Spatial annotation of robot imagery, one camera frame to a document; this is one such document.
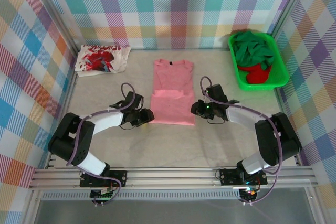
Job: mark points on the pink t-shirt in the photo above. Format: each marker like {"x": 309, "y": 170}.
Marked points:
{"x": 172, "y": 103}

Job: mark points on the white t-shirt with red print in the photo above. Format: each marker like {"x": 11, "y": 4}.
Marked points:
{"x": 99, "y": 60}

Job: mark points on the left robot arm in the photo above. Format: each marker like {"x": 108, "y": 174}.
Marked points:
{"x": 105, "y": 121}

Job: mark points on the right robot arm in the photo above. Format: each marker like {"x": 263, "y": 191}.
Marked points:
{"x": 241, "y": 117}

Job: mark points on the green t-shirt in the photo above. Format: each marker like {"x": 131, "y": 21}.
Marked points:
{"x": 249, "y": 51}

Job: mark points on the small electronics board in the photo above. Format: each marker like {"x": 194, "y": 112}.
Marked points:
{"x": 101, "y": 194}
{"x": 249, "y": 192}

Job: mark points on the green plastic mesh basket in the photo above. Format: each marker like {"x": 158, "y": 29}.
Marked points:
{"x": 281, "y": 64}

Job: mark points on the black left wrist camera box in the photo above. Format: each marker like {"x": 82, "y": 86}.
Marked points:
{"x": 130, "y": 100}

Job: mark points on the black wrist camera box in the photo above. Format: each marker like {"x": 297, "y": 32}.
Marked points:
{"x": 130, "y": 100}
{"x": 217, "y": 93}

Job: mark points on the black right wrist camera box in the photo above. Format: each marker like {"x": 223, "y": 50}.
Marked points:
{"x": 217, "y": 93}

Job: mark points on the aluminium mounting rail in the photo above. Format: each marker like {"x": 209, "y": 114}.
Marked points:
{"x": 170, "y": 175}

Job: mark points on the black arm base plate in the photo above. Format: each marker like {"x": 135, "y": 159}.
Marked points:
{"x": 229, "y": 175}
{"x": 118, "y": 176}

